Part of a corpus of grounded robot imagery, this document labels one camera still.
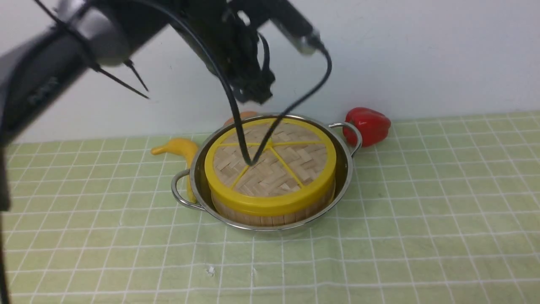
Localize yellow banana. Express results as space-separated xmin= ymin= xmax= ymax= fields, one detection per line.
xmin=150 ymin=137 xmax=201 ymax=209

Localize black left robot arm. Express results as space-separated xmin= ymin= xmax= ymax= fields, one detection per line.
xmin=1 ymin=0 xmax=275 ymax=152

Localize bamboo steamer basket yellow rim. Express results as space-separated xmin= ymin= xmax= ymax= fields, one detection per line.
xmin=211 ymin=179 xmax=336 ymax=227

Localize green checkered tablecloth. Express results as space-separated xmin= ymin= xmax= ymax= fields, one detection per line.
xmin=2 ymin=112 xmax=540 ymax=304

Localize red bell pepper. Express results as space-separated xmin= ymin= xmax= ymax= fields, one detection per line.
xmin=345 ymin=107 xmax=392 ymax=148

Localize stainless steel pot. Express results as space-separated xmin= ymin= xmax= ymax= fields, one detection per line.
xmin=177 ymin=115 xmax=361 ymax=233

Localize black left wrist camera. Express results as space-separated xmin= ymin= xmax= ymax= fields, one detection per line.
xmin=228 ymin=0 xmax=325 ymax=56

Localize orange fruit behind pot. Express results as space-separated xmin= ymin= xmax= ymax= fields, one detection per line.
xmin=224 ymin=111 xmax=259 ymax=126

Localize woven bamboo steamer lid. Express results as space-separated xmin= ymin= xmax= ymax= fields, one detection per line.
xmin=204 ymin=119 xmax=337 ymax=222

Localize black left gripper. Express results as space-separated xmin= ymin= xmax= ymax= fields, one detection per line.
xmin=181 ymin=0 xmax=275 ymax=104

